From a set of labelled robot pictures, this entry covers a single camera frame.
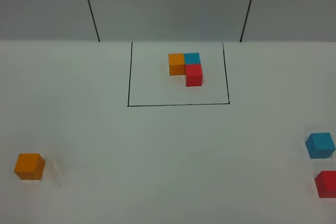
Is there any orange template block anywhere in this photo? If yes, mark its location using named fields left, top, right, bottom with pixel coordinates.
left=169, top=54, right=185, bottom=76

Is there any red template block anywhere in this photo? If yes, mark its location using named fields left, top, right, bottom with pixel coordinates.
left=185, top=64, right=203, bottom=87

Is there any blue template block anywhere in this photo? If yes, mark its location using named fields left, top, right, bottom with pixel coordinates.
left=184, top=52, right=201, bottom=65

